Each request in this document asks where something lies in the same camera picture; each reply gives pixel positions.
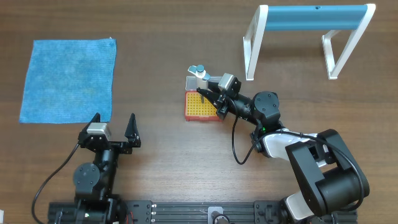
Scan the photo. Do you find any blue cloth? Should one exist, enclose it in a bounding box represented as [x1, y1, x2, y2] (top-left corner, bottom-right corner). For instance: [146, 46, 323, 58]
[19, 38, 118, 124]

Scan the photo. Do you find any white and blue stand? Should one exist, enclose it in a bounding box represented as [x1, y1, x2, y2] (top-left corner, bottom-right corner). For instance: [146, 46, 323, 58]
[243, 3, 377, 82]

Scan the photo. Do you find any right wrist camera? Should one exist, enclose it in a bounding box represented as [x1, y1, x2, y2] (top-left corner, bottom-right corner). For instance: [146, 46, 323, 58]
[218, 73, 235, 92]

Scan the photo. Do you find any red and yellow tip box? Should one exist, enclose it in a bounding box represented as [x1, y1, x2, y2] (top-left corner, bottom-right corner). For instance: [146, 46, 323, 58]
[184, 75, 223, 123]

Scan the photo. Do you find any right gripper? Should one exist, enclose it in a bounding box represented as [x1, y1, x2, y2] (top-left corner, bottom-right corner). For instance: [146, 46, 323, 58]
[196, 77, 243, 121]

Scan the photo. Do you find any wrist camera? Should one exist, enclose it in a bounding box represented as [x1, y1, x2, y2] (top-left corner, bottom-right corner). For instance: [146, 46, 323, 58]
[86, 121, 113, 141]
[218, 73, 235, 92]

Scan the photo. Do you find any white pipette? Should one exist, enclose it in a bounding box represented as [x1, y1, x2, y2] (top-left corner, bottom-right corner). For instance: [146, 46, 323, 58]
[187, 64, 212, 104]

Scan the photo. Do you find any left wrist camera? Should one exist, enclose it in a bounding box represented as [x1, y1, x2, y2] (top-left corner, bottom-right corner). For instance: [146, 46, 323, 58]
[86, 121, 113, 141]

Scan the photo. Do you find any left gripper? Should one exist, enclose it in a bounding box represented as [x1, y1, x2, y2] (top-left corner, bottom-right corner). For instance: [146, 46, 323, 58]
[77, 112, 142, 155]

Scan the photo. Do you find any mounting rail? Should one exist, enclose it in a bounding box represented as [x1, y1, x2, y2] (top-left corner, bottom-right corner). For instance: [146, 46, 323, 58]
[47, 200, 359, 224]

